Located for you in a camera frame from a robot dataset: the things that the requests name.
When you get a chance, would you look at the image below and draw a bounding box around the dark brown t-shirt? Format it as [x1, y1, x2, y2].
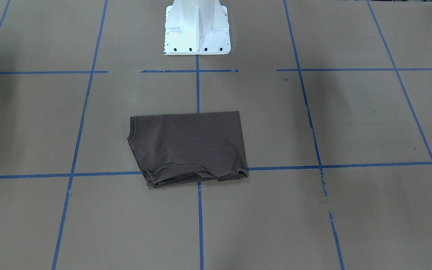
[127, 111, 249, 188]

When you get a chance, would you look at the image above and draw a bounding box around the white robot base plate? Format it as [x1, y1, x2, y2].
[163, 0, 231, 56]

